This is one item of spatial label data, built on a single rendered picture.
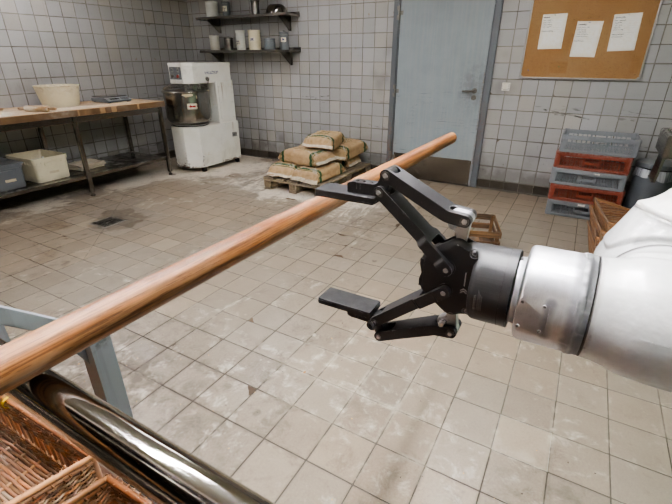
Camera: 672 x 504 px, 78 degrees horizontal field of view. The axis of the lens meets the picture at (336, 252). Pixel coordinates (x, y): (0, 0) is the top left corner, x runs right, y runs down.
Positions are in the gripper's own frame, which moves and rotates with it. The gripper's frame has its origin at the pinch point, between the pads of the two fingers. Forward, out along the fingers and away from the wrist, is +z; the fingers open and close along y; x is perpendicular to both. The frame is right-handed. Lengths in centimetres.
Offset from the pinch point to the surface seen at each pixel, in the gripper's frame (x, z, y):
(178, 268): -15.2, 7.7, -2.1
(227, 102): 403, 401, 33
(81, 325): -24.9, 7.2, -1.8
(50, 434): -15, 55, 46
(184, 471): -28.4, -7.2, 1.0
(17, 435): -16, 72, 55
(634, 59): 454, -50, -16
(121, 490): -16, 32, 45
